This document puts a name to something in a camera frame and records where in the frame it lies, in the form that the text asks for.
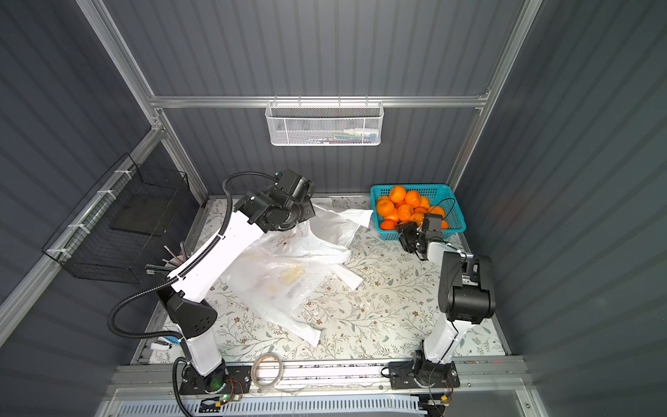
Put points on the teal plastic basket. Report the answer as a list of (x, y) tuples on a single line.
[(439, 195)]

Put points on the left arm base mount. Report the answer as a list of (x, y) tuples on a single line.
[(234, 380)]

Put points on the orange mandarin top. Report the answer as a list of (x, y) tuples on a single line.
[(397, 194)]

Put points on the black wire wall basket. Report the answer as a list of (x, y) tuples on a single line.
[(125, 225)]

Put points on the blue marker pen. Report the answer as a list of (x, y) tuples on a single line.
[(169, 341)]

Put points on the orange mandarin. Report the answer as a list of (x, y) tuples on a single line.
[(397, 194), (384, 207), (405, 212)]

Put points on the orange mandarin centre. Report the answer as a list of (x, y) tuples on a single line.
[(405, 212)]

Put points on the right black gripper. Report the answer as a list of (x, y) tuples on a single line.
[(411, 234)]

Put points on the clear plastic bag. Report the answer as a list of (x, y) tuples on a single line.
[(276, 286)]

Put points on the white wire wall basket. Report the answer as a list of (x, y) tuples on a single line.
[(325, 123)]

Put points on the orange mandarin left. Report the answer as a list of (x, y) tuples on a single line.
[(384, 207)]

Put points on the cartoon printed plastic bag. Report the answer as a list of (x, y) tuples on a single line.
[(323, 239)]

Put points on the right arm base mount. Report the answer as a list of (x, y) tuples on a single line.
[(404, 375)]

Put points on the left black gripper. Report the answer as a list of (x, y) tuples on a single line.
[(300, 209)]

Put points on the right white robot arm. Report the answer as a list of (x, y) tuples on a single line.
[(466, 294)]

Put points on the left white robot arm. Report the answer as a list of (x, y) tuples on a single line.
[(184, 299)]

